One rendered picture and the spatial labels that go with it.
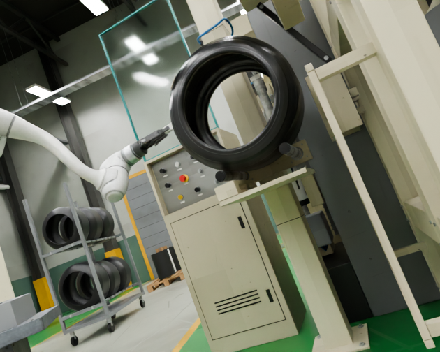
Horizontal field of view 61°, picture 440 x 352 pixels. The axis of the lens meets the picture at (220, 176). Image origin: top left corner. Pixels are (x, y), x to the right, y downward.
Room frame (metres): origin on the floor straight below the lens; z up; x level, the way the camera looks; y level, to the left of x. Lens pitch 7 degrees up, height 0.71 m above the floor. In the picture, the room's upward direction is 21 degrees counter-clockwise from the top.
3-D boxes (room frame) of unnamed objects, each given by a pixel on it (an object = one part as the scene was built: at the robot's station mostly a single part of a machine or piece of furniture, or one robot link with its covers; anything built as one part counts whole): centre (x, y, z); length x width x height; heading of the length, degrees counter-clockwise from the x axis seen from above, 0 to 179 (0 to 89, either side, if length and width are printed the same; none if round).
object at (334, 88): (1.72, -0.62, 1.05); 0.20 x 0.15 x 0.30; 162
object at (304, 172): (1.62, -0.19, 0.80); 0.37 x 0.36 x 0.02; 72
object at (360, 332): (1.87, -0.25, 0.01); 0.27 x 0.27 x 0.02; 72
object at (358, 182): (1.30, -0.43, 0.65); 0.90 x 0.02 x 0.70; 162
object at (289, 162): (1.79, -0.24, 0.90); 0.40 x 0.03 x 0.10; 72
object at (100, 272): (5.25, 2.09, 0.96); 1.30 x 0.62 x 1.92; 175
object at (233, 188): (1.66, -0.05, 0.83); 0.36 x 0.09 x 0.06; 162
